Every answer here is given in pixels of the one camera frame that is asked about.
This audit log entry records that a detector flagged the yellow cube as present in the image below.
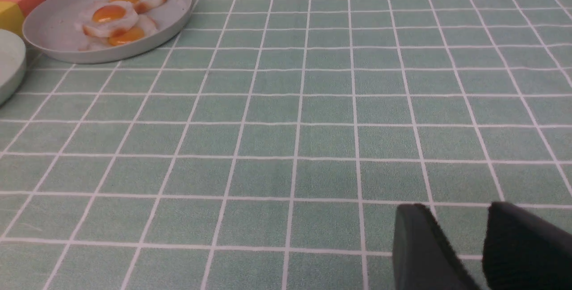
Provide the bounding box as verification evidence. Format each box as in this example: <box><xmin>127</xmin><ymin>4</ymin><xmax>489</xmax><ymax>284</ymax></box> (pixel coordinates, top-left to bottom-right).
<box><xmin>0</xmin><ymin>1</ymin><xmax>25</xmax><ymax>38</ymax></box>

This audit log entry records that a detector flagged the light green empty plate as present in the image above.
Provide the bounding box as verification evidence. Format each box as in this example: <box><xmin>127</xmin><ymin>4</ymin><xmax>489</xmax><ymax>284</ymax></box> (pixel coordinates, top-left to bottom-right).
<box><xmin>0</xmin><ymin>29</ymin><xmax>27</xmax><ymax>105</ymax></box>

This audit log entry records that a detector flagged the fried egg front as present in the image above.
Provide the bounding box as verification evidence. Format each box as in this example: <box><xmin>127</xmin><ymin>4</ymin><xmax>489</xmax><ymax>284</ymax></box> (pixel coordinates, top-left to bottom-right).
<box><xmin>78</xmin><ymin>14</ymin><xmax>159</xmax><ymax>51</ymax></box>

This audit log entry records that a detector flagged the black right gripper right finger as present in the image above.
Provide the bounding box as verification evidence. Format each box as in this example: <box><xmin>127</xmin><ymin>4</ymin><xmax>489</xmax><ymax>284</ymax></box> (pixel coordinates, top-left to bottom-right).
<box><xmin>482</xmin><ymin>201</ymin><xmax>572</xmax><ymax>290</ymax></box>

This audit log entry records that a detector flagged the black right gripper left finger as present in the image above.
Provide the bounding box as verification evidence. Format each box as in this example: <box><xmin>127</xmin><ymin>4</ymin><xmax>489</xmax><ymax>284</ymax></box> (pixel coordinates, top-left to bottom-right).
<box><xmin>392</xmin><ymin>204</ymin><xmax>480</xmax><ymax>290</ymax></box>

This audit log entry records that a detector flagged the grey egg plate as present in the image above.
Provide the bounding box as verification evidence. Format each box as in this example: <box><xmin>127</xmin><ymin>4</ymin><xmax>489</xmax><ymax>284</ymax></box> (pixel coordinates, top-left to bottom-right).
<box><xmin>22</xmin><ymin>0</ymin><xmax>192</xmax><ymax>64</ymax></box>

